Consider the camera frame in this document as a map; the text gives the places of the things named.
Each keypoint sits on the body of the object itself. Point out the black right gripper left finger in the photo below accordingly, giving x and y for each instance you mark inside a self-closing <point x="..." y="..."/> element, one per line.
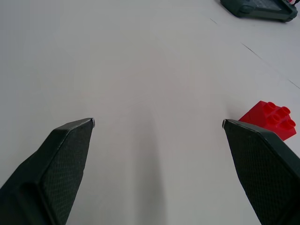
<point x="58" y="173"/>

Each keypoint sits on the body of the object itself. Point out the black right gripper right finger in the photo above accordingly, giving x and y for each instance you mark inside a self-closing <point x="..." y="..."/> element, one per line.
<point x="264" y="173"/>

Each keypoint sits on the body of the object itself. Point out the red studded toy block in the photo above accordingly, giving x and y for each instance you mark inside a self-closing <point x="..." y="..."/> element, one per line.
<point x="276" y="120"/>

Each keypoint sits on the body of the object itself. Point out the dark green handheld controller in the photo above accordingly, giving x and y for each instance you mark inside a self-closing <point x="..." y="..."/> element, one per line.
<point x="260" y="9"/>

